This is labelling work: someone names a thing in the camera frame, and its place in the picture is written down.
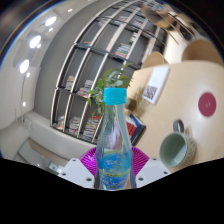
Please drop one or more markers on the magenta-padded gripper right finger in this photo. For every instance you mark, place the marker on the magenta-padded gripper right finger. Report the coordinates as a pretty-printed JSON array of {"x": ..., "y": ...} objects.
[{"x": 151, "y": 171}]

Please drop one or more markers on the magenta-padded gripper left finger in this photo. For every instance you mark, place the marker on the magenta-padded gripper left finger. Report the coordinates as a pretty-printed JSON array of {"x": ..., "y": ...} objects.
[{"x": 75, "y": 171}]

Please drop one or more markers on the clear bottle with cyan cap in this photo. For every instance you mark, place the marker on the clear bottle with cyan cap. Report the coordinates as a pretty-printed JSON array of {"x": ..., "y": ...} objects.
[{"x": 113, "y": 166}]

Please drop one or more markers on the green patterned ceramic mug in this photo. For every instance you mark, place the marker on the green patterned ceramic mug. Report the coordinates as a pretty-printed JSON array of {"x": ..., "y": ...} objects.
[{"x": 175, "y": 150}]

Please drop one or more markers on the dark blue book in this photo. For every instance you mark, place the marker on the dark blue book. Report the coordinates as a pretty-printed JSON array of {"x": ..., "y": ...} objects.
[{"x": 141, "y": 128}]

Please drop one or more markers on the grey shelf unit with books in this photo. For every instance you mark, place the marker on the grey shelf unit with books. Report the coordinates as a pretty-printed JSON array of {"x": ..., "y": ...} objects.
[{"x": 74, "y": 125}]

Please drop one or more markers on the red book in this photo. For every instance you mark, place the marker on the red book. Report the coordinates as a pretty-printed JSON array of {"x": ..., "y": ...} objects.
[{"x": 131, "y": 128}]

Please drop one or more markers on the flat round red coaster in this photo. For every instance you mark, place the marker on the flat round red coaster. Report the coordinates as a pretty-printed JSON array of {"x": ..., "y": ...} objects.
[{"x": 207, "y": 104}]

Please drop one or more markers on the white magazine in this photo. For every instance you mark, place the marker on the white magazine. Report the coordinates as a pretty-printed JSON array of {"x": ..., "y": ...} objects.
[{"x": 156, "y": 83}]

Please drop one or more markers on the green potted table plant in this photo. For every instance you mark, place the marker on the green potted table plant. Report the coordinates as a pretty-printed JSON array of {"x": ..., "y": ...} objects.
[{"x": 111, "y": 78}]

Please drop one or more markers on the wooden chair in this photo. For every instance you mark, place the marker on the wooden chair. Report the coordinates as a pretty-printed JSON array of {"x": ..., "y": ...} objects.
[
  {"x": 203, "y": 53},
  {"x": 166, "y": 27},
  {"x": 154, "y": 60}
]

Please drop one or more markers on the round ceiling lights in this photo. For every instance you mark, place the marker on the round ceiling lights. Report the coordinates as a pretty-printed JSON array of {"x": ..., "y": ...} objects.
[{"x": 24, "y": 66}]

